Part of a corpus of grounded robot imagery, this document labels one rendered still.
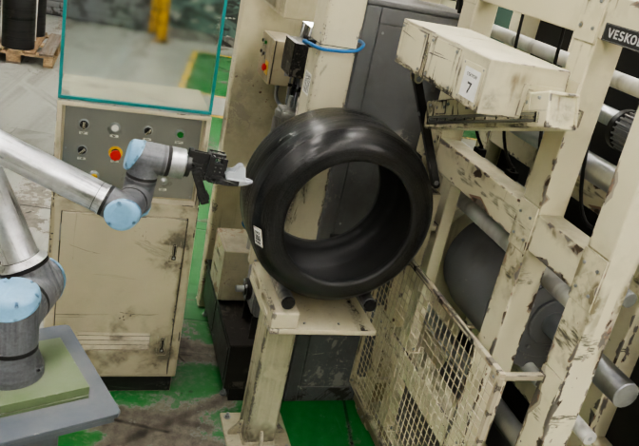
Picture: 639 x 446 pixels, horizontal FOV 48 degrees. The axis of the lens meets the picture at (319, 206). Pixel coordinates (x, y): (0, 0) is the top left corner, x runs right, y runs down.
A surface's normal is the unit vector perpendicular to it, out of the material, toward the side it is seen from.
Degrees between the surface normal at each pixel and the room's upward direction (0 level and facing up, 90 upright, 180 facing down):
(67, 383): 2
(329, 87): 90
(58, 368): 2
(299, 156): 59
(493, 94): 90
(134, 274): 90
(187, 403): 0
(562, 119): 72
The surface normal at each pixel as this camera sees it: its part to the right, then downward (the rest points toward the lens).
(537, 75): 0.26, 0.40
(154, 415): 0.19, -0.91
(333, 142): 0.04, -0.37
